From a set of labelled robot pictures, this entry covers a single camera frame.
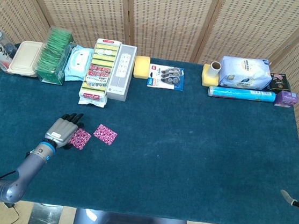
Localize shiny metal table leg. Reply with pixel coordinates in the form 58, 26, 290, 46
28, 202, 64, 224

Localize teal carpet table mat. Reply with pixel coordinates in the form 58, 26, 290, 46
0, 40, 299, 224

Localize small purple box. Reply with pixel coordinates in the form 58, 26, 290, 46
273, 90, 299, 110

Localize clear bottle white cap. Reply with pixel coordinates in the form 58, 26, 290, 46
0, 29, 20, 57

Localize correction tape blister pack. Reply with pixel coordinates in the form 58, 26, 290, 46
146, 63, 186, 91

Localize yellow sponge block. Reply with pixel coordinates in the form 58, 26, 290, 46
133, 55, 152, 80
200, 63, 222, 89

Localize blue plastic wrap roll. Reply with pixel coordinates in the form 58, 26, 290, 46
207, 84, 276, 105

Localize small black box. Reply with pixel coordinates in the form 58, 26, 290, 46
267, 72, 290, 93

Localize light blue wet wipes pack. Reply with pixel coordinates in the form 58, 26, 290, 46
63, 44, 95, 85

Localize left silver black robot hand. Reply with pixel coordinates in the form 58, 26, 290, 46
43, 110, 86, 152

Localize woven bamboo folding screen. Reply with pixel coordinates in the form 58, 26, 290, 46
0, 0, 299, 224

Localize white blue tissue bag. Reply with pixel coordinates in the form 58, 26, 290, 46
217, 54, 276, 93

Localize clear box green tea bags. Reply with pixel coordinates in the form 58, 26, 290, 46
34, 24, 78, 87

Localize white roll cardboard core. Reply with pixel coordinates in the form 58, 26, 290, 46
209, 61, 223, 79

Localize black cable with plug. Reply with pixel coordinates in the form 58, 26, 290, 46
1, 202, 30, 224

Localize long white cardboard box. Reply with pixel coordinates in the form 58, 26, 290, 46
105, 42, 138, 103

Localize pink white patterned square card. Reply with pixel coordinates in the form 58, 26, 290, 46
69, 126, 93, 151
92, 123, 119, 147

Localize beige lidded food container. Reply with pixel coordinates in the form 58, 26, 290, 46
6, 39, 45, 78

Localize yellow sponge multipack red label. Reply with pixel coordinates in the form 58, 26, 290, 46
77, 36, 123, 110

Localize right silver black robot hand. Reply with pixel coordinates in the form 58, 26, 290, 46
278, 151, 299, 213

